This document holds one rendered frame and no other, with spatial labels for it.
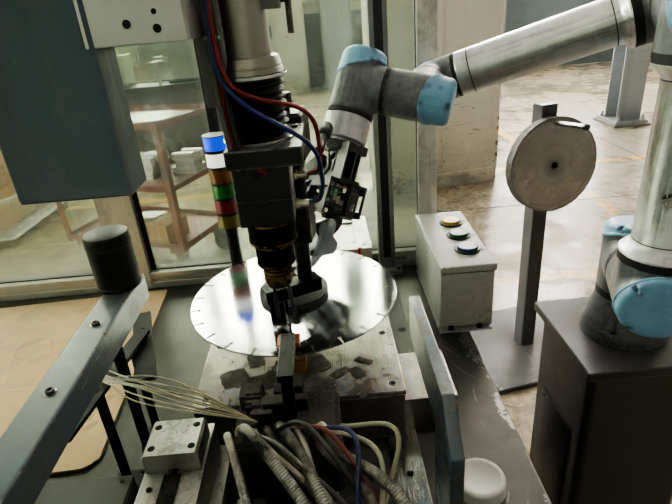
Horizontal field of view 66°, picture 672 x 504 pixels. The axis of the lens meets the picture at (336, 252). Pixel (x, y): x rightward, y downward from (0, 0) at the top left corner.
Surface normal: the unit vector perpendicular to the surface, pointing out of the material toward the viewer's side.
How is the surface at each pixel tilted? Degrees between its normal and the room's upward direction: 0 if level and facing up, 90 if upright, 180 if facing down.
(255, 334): 0
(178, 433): 0
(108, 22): 90
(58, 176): 90
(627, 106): 90
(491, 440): 0
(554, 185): 86
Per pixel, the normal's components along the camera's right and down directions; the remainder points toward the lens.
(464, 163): 0.21, 0.41
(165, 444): -0.08, -0.90
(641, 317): -0.29, 0.55
